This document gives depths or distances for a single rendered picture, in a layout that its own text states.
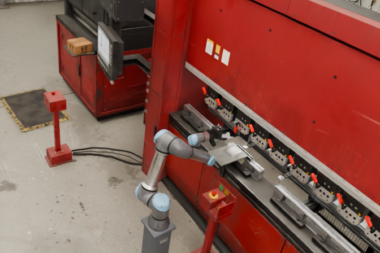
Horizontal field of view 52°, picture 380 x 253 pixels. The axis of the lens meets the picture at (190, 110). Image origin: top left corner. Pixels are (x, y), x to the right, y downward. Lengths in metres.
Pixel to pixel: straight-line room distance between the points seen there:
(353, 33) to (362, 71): 0.21
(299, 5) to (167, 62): 1.36
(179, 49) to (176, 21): 0.26
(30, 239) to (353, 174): 2.65
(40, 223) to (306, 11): 2.84
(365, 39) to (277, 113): 0.82
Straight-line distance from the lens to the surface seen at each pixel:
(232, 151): 3.10
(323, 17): 2.36
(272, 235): 2.98
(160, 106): 3.57
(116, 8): 3.15
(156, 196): 2.60
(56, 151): 4.37
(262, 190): 3.03
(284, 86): 2.62
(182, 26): 3.31
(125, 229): 3.73
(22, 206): 4.01
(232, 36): 2.93
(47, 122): 5.03
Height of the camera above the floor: 2.83
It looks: 31 degrees down
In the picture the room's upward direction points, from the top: 9 degrees clockwise
